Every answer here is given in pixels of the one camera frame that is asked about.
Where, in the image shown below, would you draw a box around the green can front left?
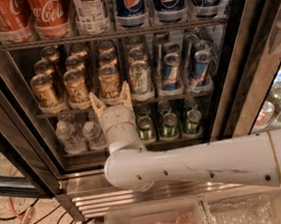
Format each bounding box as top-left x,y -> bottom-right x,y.
137,116 -> 156,143

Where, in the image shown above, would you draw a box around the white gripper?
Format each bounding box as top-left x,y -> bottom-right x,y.
89,81 -> 136,133

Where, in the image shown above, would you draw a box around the green white soda can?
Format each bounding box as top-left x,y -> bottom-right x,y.
129,61 -> 151,95

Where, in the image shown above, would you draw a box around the red cola bottle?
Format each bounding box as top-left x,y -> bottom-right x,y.
27,0 -> 69,39
0,0 -> 31,32

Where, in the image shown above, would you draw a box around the green can front middle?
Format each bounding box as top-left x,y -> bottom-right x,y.
159,112 -> 179,140

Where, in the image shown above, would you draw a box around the orange can column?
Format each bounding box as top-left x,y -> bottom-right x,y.
63,69 -> 89,104
98,52 -> 119,68
98,65 -> 121,100
65,55 -> 85,73

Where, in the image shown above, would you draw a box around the white label bottle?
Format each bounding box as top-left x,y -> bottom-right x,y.
73,0 -> 108,34

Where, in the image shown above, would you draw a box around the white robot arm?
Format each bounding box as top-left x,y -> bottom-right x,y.
90,84 -> 281,192

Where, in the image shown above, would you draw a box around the stainless steel fridge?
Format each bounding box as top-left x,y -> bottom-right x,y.
0,0 -> 281,220

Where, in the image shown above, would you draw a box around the blue energy can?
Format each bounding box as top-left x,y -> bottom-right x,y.
161,53 -> 182,91
189,50 -> 213,88

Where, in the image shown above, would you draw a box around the blue pepsi can left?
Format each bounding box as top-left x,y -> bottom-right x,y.
116,0 -> 145,28

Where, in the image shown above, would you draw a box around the orange can front left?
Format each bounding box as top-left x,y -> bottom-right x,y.
30,74 -> 61,108

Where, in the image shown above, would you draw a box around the orange can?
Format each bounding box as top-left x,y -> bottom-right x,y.
30,74 -> 61,108
34,59 -> 57,81

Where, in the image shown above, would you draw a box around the water bottle front left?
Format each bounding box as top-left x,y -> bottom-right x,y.
56,120 -> 87,155

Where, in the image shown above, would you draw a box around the clear bin right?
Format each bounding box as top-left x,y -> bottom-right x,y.
201,186 -> 281,224

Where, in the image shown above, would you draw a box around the blue energy can front right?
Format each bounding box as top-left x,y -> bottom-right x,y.
189,50 -> 213,88

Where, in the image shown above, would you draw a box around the orange can middle left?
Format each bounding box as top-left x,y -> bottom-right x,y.
34,59 -> 57,81

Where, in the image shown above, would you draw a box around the orange cable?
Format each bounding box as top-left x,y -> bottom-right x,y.
7,193 -> 37,224

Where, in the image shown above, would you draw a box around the clear bin pink contents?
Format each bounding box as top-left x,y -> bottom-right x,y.
104,196 -> 207,224

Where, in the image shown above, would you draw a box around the green can front right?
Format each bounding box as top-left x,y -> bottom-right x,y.
182,110 -> 202,135

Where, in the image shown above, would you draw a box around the red cola bottle right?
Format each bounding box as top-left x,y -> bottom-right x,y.
27,0 -> 69,39

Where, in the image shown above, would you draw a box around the blue energy can front left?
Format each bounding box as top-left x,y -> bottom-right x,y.
161,53 -> 182,91

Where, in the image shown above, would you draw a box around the red cola bottle left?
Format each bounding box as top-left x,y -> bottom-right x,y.
0,0 -> 31,32

